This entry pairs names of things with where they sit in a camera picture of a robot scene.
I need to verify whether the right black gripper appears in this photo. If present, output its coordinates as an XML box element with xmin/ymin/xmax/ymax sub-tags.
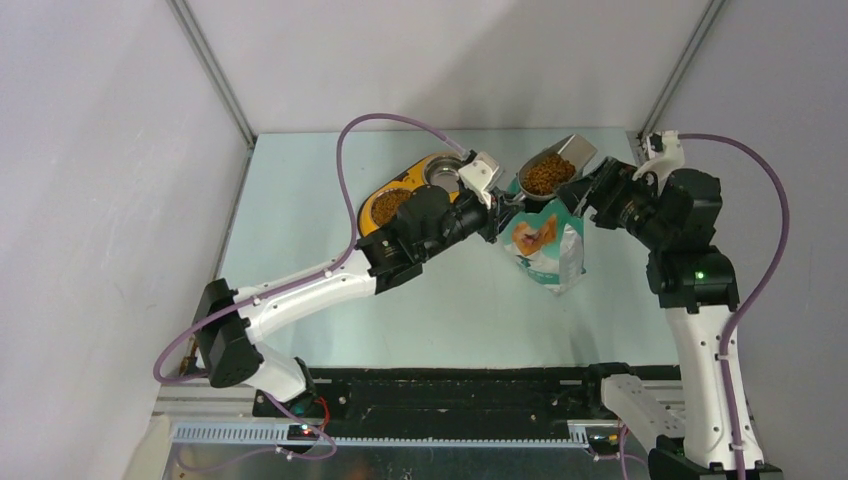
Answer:
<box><xmin>553</xmin><ymin>156</ymin><xmax>674</xmax><ymax>250</ymax></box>

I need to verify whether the metal food scoop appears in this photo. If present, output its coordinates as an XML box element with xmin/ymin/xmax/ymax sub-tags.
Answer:
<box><xmin>507</xmin><ymin>134</ymin><xmax>597</xmax><ymax>208</ymax></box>

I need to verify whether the green pet food bag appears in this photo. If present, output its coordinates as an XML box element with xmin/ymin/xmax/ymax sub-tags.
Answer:
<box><xmin>498</xmin><ymin>196</ymin><xmax>586</xmax><ymax>295</ymax></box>

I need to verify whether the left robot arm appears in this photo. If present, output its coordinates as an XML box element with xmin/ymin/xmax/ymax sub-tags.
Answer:
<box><xmin>193</xmin><ymin>186</ymin><xmax>525</xmax><ymax>417</ymax></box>

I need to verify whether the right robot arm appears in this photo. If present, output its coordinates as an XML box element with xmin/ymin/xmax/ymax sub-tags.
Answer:
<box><xmin>556</xmin><ymin>158</ymin><xmax>783</xmax><ymax>479</ymax></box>

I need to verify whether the brown pet food kibble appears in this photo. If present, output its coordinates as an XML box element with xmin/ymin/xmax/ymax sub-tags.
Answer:
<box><xmin>370</xmin><ymin>153</ymin><xmax>578</xmax><ymax>227</ymax></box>

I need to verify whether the yellow double bowl feeder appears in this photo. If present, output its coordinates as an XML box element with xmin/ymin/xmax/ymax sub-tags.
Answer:
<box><xmin>357</xmin><ymin>152</ymin><xmax>464</xmax><ymax>237</ymax></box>

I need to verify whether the right steel bowl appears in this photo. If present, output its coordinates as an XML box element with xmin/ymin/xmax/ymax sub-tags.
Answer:
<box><xmin>423</xmin><ymin>155</ymin><xmax>463</xmax><ymax>194</ymax></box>

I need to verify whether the steel bowl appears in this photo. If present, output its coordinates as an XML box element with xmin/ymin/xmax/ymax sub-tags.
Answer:
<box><xmin>423</xmin><ymin>155</ymin><xmax>463</xmax><ymax>194</ymax></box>
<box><xmin>370</xmin><ymin>188</ymin><xmax>412</xmax><ymax>227</ymax></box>

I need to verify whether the left steel bowl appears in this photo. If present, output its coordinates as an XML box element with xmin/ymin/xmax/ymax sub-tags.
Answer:
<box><xmin>370</xmin><ymin>188</ymin><xmax>412</xmax><ymax>227</ymax></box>

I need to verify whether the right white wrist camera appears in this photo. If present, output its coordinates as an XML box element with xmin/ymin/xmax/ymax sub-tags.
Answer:
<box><xmin>632</xmin><ymin>130</ymin><xmax>685</xmax><ymax>189</ymax></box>

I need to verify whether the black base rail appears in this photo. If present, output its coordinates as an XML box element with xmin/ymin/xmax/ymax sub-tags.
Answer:
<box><xmin>285</xmin><ymin>367</ymin><xmax>615</xmax><ymax>439</ymax></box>

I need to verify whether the grey slotted cable duct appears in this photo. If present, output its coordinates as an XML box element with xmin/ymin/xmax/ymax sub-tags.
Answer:
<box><xmin>172</xmin><ymin>421</ymin><xmax>589</xmax><ymax>448</ymax></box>

